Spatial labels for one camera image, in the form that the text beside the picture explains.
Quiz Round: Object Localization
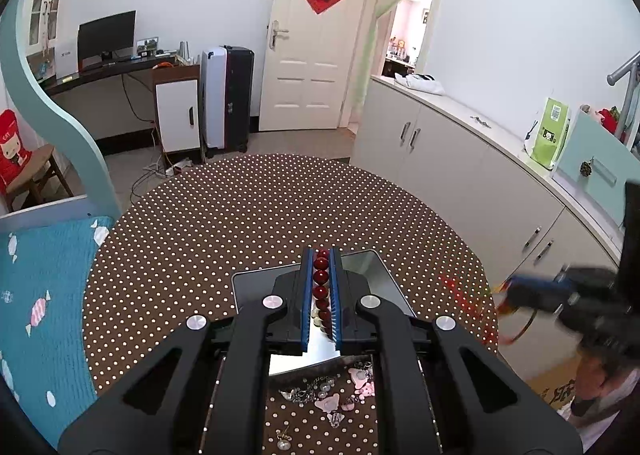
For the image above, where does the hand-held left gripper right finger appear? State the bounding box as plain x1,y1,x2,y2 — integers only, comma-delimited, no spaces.
330,249,585,455

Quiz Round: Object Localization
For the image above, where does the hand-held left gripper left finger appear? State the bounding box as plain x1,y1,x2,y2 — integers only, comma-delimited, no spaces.
57,247,315,455

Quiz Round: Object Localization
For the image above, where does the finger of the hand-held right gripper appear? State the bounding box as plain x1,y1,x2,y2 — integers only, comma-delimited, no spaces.
509,274,576,312

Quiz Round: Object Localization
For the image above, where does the red bead bracelet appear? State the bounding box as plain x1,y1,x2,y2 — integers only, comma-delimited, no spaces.
311,249,333,336

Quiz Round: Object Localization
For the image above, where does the orange red bracelet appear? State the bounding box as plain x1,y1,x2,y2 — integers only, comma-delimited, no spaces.
492,280,539,344

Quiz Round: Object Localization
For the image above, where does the silver metal tin box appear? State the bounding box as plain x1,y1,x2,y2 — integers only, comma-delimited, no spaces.
231,250,416,378

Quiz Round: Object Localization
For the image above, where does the silver chain necklace pink pendant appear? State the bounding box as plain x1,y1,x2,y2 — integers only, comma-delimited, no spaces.
279,368,376,405

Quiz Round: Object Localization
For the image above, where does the cardboard box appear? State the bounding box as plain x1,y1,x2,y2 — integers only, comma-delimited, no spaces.
525,354,587,409

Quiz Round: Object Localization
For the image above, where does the brown polka dot tablecloth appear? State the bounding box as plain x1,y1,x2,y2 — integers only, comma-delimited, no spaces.
82,155,501,455

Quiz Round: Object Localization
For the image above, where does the green paper bag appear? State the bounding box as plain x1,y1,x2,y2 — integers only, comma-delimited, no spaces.
529,97,572,170

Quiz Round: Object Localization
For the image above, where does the beige sideboard cabinet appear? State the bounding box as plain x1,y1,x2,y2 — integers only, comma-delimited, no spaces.
350,75,626,376

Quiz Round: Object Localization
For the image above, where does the red plush toy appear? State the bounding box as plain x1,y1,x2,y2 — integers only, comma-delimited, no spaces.
595,107,622,134

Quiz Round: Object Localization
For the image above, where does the black suitcase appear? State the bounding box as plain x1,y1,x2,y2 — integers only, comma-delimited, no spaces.
222,46,255,154

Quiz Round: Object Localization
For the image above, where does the white air cooler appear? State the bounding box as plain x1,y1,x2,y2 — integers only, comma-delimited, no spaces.
200,47,229,152

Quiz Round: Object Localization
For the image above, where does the white door small cabinet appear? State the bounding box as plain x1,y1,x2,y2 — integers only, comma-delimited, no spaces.
152,65,202,162

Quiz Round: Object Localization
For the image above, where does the white folded clothing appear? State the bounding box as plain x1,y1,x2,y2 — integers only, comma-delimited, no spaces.
394,72,446,96

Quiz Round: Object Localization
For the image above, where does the white panel door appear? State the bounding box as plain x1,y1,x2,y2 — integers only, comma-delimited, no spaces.
258,0,375,134

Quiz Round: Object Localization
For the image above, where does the blue candy print blanket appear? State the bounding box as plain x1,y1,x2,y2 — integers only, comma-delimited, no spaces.
0,216,117,436

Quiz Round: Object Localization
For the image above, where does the wooden chair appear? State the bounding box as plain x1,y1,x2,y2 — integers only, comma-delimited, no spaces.
4,144,74,214

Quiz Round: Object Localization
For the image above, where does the dark wooden desk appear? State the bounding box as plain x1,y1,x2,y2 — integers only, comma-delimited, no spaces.
45,54,179,156

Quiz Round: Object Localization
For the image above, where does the red cartoon cushion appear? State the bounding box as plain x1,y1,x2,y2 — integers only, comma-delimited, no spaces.
0,109,36,188

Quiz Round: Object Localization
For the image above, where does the black computer monitor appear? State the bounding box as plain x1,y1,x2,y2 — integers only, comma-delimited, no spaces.
77,11,137,70

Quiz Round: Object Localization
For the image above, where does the white router box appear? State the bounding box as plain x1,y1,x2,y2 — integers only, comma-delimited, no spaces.
54,41,80,81

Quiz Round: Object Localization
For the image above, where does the white glass door cupboard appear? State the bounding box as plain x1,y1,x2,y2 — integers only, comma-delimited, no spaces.
25,0,66,56

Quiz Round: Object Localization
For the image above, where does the grey metal rail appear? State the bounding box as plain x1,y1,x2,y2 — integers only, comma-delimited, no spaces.
606,51,640,146

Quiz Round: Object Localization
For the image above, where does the silver door handle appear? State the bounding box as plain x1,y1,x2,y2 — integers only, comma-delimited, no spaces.
267,20,291,50

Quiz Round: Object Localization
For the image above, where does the teal curved bed frame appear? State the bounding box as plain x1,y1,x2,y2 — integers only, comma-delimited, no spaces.
0,0,124,222

